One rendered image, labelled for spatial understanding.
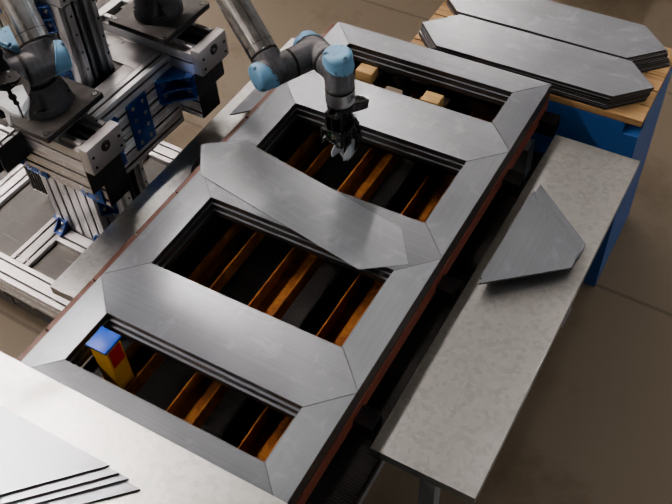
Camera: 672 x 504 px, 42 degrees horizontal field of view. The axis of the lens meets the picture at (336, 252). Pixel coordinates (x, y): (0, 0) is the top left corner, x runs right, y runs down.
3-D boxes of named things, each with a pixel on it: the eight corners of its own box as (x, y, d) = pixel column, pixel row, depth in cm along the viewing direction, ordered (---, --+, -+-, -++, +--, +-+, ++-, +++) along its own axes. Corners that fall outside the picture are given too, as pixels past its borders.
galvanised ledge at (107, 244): (340, 59, 311) (339, 52, 309) (107, 319, 239) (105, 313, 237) (292, 44, 318) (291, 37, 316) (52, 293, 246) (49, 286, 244)
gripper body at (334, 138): (320, 144, 230) (317, 109, 221) (336, 125, 235) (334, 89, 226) (345, 153, 227) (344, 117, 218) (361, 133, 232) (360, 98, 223)
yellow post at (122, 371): (137, 383, 221) (119, 339, 207) (124, 398, 219) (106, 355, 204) (121, 375, 223) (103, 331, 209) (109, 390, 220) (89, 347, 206)
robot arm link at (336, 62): (340, 37, 215) (360, 53, 210) (342, 73, 223) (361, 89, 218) (313, 49, 212) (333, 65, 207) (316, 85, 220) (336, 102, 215)
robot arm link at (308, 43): (278, 39, 218) (302, 60, 212) (315, 22, 222) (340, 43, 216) (281, 65, 224) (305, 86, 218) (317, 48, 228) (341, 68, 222)
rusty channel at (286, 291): (449, 91, 293) (450, 79, 289) (146, 501, 201) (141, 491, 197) (427, 84, 295) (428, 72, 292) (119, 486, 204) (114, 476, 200)
